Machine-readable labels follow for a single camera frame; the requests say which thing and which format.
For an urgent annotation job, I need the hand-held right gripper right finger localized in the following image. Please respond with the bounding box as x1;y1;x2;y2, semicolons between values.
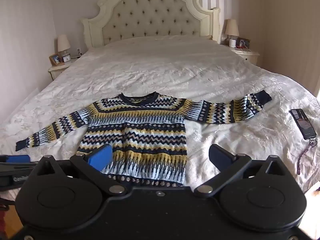
194;144;288;197

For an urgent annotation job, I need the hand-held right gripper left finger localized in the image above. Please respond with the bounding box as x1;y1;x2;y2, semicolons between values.
32;144;127;195

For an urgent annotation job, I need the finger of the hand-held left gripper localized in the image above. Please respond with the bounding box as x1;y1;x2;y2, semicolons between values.
0;154;37;172

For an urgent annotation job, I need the navy yellow patterned knit sweater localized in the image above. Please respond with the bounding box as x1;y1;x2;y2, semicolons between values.
15;92;272;188

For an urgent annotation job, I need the black smartphone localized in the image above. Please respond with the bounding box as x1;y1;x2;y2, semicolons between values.
290;108;316;139

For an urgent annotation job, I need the cream nightstand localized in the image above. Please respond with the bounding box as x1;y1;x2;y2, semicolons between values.
48;56;83;81
226;44;260;65

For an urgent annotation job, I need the white embroidered bedspread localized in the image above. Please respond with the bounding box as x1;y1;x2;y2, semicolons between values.
0;35;320;197

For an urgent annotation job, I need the cream table lamp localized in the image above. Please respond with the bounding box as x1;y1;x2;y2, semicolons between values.
225;19;240;41
57;34;71;58

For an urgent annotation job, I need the cream tufted headboard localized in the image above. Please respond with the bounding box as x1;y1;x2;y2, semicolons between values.
80;0;222;48

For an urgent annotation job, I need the purple beaded phone strap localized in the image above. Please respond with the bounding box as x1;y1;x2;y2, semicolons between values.
296;138;318;175

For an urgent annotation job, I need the wooden photo frame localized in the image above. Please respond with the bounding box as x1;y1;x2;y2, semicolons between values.
49;52;63;66

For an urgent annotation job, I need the dark photo frame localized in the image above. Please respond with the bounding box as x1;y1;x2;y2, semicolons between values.
236;37;251;49

